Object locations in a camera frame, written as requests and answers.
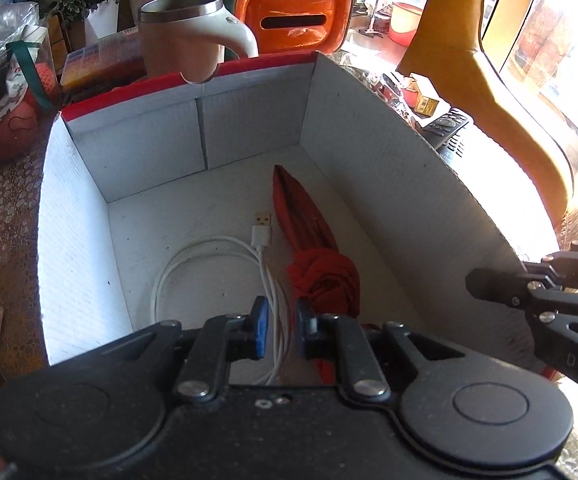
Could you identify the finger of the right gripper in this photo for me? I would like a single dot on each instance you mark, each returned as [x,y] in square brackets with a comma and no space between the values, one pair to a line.
[513,287]

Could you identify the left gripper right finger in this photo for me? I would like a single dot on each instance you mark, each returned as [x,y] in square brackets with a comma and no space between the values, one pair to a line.
[354,351]

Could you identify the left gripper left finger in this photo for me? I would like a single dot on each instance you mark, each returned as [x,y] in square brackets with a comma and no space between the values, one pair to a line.
[210,350]

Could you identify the red cloth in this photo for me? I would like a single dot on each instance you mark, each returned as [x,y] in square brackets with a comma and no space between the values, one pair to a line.
[326,280]

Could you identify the black remote control upper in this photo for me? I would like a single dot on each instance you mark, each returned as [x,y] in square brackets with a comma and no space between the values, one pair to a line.
[442,129]

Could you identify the red and white cardboard box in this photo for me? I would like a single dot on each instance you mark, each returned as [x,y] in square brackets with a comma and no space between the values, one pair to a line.
[367,217]

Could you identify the small yellow box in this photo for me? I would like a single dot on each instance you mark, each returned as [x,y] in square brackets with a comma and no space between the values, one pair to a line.
[426,106]

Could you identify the yellow giraffe-shaped chair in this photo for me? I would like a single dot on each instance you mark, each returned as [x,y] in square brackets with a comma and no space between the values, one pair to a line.
[447,50]

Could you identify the red plastic basin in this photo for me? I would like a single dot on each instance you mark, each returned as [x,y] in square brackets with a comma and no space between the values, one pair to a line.
[404,22]

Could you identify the colourful flat plastic box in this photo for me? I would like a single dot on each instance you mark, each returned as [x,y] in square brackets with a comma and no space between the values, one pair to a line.
[114,58]

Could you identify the clear plastic bag bundle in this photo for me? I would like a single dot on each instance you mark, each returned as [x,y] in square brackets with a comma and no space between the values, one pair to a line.
[29,90]

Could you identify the orange and green tissue box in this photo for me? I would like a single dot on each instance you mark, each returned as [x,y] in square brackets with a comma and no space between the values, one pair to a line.
[281,26]

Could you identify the potted green plant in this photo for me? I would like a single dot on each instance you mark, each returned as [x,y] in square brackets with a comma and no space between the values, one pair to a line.
[83,22]

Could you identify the cream mug with handle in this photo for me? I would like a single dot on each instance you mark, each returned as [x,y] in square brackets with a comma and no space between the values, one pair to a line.
[190,36]

